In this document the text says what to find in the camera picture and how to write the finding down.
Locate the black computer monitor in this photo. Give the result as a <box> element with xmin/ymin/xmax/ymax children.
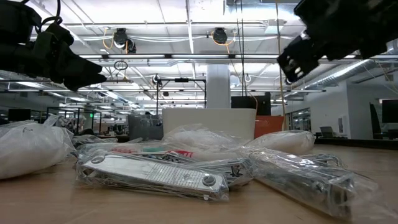
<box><xmin>381</xmin><ymin>99</ymin><xmax>398</xmax><ymax>124</ymax></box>

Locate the teal toothbrush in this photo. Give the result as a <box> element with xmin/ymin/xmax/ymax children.
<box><xmin>136</xmin><ymin>144</ymin><xmax>175</xmax><ymax>154</ymax></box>

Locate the black aluminium table frame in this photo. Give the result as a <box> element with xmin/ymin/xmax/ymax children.
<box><xmin>313</xmin><ymin>136</ymin><xmax>398</xmax><ymax>151</ymax></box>

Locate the white building column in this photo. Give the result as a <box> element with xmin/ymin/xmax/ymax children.
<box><xmin>206</xmin><ymin>63</ymin><xmax>232</xmax><ymax>110</ymax></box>

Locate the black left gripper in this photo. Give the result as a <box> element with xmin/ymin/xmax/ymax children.
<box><xmin>0</xmin><ymin>22</ymin><xmax>108</xmax><ymax>92</ymax></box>

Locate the grey translucent plastic bin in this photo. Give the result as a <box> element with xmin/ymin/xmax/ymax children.
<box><xmin>127</xmin><ymin>113</ymin><xmax>164</xmax><ymax>141</ymax></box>

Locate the yellow hanging cable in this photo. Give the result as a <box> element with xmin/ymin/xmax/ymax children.
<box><xmin>274</xmin><ymin>0</ymin><xmax>287</xmax><ymax>131</ymax></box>

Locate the long ceiling light strip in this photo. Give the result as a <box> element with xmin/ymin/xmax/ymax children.
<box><xmin>77</xmin><ymin>54</ymin><xmax>280</xmax><ymax>60</ymax></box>

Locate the grey office chair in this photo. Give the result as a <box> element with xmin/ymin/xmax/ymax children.
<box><xmin>319</xmin><ymin>126</ymin><xmax>336</xmax><ymax>139</ymax></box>

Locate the clear bag of cotton balls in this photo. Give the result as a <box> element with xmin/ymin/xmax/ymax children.
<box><xmin>0</xmin><ymin>120</ymin><xmax>76</xmax><ymax>180</ymax></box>
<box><xmin>162</xmin><ymin>123</ymin><xmax>251</xmax><ymax>162</ymax></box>
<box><xmin>248</xmin><ymin>129</ymin><xmax>316</xmax><ymax>156</ymax></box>

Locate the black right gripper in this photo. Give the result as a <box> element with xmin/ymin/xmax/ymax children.
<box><xmin>277</xmin><ymin>0</ymin><xmax>361</xmax><ymax>84</ymax></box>

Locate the white plastic bin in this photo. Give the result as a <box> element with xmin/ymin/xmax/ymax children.
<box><xmin>162</xmin><ymin>108</ymin><xmax>258</xmax><ymax>141</ymax></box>

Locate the orange plastic bin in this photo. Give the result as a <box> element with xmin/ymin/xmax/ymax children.
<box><xmin>254</xmin><ymin>115</ymin><xmax>285</xmax><ymax>139</ymax></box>

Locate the small black monitor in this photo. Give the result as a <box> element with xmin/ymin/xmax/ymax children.
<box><xmin>8</xmin><ymin>108</ymin><xmax>32</xmax><ymax>123</ymax></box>

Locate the silver ventilation duct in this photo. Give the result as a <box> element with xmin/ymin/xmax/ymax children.
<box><xmin>303</xmin><ymin>58</ymin><xmax>374</xmax><ymax>91</ymax></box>

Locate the black panel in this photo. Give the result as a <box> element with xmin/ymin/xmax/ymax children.
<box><xmin>231</xmin><ymin>95</ymin><xmax>272</xmax><ymax>117</ymax></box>

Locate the black rig frame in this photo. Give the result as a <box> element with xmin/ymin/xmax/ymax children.
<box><xmin>155</xmin><ymin>77</ymin><xmax>208</xmax><ymax>127</ymax></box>

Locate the red toothbrush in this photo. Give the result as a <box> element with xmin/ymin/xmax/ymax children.
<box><xmin>111</xmin><ymin>147</ymin><xmax>195</xmax><ymax>160</ymax></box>

